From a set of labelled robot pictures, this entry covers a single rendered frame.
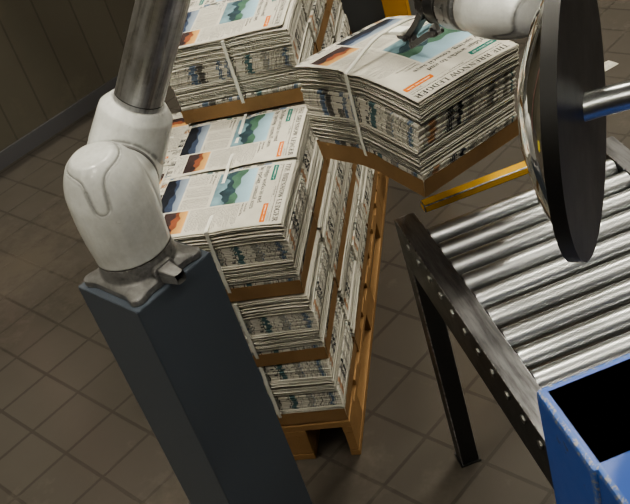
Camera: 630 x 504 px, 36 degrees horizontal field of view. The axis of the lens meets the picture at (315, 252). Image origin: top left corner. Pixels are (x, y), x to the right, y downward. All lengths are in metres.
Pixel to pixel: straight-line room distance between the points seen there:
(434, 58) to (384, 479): 1.24
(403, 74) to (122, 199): 0.60
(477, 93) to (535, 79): 1.49
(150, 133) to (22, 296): 2.20
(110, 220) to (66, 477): 1.48
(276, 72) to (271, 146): 0.24
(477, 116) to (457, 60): 0.13
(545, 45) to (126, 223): 1.40
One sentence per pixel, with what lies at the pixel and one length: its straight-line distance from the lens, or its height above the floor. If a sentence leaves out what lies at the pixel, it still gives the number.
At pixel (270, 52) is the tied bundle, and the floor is 1.00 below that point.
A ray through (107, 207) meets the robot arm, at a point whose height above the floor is 1.20.
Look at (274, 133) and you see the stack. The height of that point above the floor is 0.83.
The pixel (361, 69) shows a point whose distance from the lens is 1.99.
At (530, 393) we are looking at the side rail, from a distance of 1.72.
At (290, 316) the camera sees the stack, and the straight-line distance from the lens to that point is 2.45.
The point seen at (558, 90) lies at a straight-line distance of 0.47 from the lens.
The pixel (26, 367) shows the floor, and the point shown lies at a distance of 3.66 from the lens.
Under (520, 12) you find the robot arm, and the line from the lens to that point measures 1.70.
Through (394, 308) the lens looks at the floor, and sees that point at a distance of 3.22.
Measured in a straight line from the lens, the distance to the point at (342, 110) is 2.06.
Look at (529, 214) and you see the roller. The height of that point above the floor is 0.80.
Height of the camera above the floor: 2.02
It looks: 34 degrees down
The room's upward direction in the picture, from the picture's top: 18 degrees counter-clockwise
